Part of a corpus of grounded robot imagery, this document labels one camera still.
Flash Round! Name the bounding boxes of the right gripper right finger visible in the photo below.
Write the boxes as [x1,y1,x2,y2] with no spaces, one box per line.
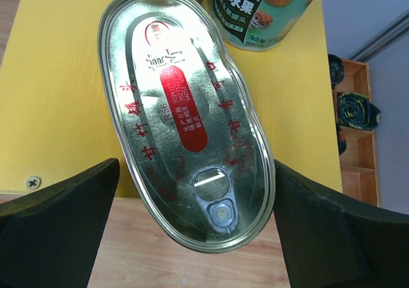
[274,161,408,287]

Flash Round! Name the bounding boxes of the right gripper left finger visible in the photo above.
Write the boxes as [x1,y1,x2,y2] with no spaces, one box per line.
[1,158,120,287]

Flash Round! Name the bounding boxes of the red fish tin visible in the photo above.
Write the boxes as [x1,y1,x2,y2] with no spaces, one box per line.
[98,0,275,253]

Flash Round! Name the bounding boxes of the green fruit can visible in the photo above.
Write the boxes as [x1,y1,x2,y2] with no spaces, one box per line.
[207,0,313,51]

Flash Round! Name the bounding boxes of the wooden compartment tray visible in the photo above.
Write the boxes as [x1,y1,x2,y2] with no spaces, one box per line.
[332,58,380,207]

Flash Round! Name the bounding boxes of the black item middle tray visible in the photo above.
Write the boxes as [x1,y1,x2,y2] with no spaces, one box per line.
[336,122,347,156]

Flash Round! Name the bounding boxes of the black item tray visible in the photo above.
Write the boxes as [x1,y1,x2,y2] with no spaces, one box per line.
[336,122,347,156]
[328,54,344,89]

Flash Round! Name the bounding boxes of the yellow cabinet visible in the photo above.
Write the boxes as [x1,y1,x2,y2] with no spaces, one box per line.
[1,0,342,193]

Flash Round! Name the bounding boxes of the dark green item tray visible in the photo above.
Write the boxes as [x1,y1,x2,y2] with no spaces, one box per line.
[337,92,381,131]

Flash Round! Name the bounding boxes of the black item top tray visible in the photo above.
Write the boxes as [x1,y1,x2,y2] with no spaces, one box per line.
[328,54,344,89]

